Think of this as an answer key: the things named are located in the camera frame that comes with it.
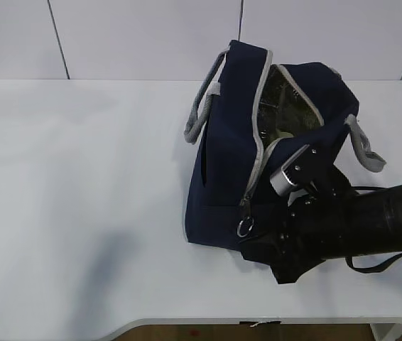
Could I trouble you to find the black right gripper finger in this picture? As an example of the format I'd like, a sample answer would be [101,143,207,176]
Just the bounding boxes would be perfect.
[270,254,325,284]
[239,232,283,266]

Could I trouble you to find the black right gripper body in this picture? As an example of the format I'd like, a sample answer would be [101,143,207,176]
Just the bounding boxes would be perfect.
[279,198,329,263]

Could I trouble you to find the navy blue lunch bag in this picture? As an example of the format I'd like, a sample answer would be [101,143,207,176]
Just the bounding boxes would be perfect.
[184,40,385,253]

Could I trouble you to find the green lid glass container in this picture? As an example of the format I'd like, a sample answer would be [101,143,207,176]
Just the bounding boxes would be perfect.
[270,129,294,141]

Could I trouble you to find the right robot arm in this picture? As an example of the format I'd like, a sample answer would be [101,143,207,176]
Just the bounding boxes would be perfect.
[239,180,402,284]

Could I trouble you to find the black tape on table edge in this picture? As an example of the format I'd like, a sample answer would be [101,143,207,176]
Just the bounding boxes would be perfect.
[239,320,281,328]

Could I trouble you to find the white right table leg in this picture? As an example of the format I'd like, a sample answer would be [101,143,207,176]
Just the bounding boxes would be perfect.
[370,323,402,341]

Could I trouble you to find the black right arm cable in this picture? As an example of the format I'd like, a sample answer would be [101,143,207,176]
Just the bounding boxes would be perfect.
[344,248,402,274]

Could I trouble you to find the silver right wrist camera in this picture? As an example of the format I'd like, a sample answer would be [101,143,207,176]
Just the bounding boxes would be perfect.
[268,144,340,198]

